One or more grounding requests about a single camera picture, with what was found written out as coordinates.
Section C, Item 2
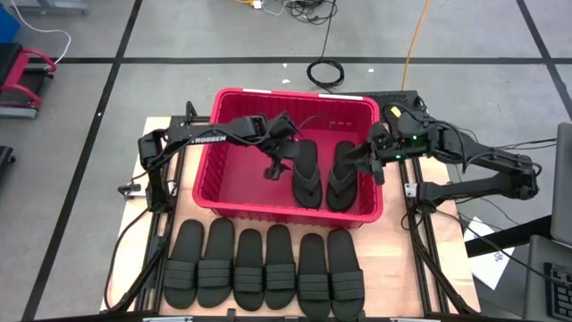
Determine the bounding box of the blue bin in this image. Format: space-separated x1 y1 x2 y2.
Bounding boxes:
0 4 21 45

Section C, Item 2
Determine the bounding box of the black frame cable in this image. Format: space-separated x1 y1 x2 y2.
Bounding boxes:
103 208 156 312

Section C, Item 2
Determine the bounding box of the coiled black floor cable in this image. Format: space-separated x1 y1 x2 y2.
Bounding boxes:
306 0 346 89

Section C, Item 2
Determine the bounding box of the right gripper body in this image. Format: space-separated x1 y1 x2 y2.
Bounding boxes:
368 121 433 167

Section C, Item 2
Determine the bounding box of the yellow floor cable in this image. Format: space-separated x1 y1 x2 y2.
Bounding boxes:
400 0 431 91

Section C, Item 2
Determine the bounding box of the black cable bundle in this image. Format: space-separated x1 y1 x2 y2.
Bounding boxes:
263 0 340 27

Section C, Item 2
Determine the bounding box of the black perforated plate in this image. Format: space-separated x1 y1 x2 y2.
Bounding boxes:
359 90 425 120

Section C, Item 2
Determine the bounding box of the black beam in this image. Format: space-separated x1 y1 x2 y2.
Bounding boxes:
464 214 553 259

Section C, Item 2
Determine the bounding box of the red and black cart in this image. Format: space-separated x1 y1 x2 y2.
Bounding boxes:
0 42 58 120

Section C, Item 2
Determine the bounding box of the white floor cable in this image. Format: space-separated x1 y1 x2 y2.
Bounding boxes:
11 0 72 66

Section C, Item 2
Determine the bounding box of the white paper sheet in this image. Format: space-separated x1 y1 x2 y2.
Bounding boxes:
464 216 515 291

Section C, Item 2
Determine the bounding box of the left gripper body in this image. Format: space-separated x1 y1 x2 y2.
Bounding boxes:
263 112 301 160

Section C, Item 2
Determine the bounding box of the black slide sandal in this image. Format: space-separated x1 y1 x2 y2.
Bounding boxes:
297 233 332 321
264 224 298 310
197 217 236 309
232 228 265 312
163 218 206 309
326 227 366 322

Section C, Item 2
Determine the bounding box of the black chair base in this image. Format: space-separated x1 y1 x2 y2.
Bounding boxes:
0 145 17 180

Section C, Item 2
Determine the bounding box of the black flip flop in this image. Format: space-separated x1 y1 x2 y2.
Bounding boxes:
291 139 324 210
325 140 359 213

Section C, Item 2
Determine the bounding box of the grey table base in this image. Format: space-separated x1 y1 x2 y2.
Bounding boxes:
13 0 91 15

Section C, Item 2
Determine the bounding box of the red plastic bin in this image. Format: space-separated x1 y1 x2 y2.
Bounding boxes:
191 87 384 229

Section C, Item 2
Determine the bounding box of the grey monitor back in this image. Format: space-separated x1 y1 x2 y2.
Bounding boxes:
550 123 572 247

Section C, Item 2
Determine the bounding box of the grey desk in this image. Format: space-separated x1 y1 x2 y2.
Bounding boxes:
521 234 572 322

